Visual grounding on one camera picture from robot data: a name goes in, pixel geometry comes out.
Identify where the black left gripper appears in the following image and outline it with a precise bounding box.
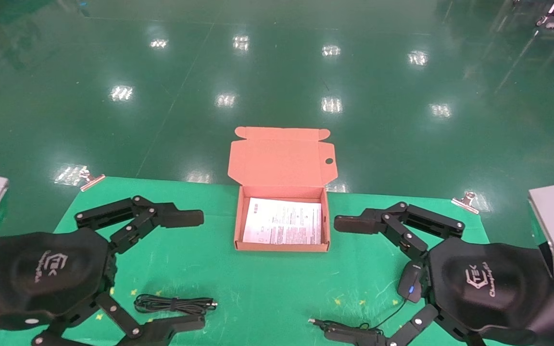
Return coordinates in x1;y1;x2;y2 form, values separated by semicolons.
0;196;206;346

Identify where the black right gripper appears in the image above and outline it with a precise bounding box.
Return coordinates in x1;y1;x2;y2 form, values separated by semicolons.
323;201;554;346

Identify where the black wired computer mouse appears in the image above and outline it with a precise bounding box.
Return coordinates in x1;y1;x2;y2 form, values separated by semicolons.
308;262;425;333

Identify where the black data cable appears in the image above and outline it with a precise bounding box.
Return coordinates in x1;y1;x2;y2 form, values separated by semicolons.
133;294;219;317

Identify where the open brown cardboard box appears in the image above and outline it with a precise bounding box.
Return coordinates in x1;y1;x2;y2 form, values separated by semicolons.
227;126;339;253

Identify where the green table mat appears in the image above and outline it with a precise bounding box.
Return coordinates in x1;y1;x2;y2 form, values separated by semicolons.
0;176;504;346

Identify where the metal binder clip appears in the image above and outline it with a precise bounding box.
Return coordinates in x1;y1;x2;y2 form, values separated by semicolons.
451;191;481;215
78;167;106;192

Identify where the white printed paper sheet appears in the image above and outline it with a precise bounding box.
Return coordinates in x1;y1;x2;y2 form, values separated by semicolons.
242;197;324;246

